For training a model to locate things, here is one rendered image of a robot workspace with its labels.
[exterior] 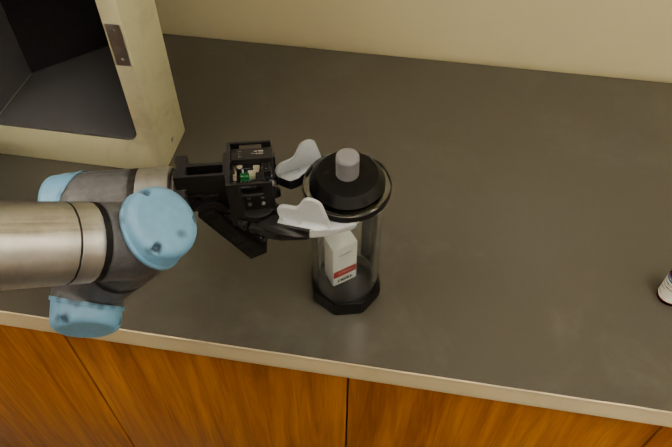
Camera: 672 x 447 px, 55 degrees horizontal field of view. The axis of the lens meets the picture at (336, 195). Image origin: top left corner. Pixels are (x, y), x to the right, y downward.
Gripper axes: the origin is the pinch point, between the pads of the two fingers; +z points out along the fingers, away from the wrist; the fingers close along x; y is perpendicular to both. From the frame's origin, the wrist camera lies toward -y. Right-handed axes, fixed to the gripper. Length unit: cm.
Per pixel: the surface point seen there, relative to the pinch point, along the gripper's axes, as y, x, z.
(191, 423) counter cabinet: -59, -2, -29
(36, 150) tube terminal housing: -18, 32, -50
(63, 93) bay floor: -12, 40, -45
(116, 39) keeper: 7.0, 26.1, -29.5
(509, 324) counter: -20.1, -8.5, 22.5
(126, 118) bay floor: -12.4, 32.0, -33.5
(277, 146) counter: -20.1, 30.8, -8.7
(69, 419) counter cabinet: -67, 5, -55
